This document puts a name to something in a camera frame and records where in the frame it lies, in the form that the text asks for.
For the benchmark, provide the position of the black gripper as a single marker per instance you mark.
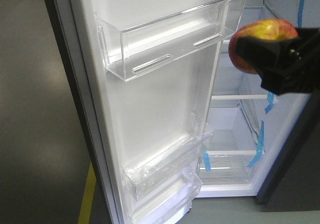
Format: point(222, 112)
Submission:
point(285, 66)

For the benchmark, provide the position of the red yellow apple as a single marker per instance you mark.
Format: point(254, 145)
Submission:
point(268, 29)

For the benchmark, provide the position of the white fridge door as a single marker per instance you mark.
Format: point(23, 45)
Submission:
point(127, 123)

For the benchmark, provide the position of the dark grey fridge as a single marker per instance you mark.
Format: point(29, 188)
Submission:
point(264, 145)

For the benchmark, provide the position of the clear middle door bin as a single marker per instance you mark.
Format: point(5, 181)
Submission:
point(144, 179)

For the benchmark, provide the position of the clear door bin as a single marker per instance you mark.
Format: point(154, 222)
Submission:
point(167, 199)
point(135, 51)
point(144, 179)

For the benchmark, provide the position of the clear upper door bin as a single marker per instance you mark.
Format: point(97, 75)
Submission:
point(135, 51)

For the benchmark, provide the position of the clear lower door bin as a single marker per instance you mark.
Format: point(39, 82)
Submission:
point(167, 199)

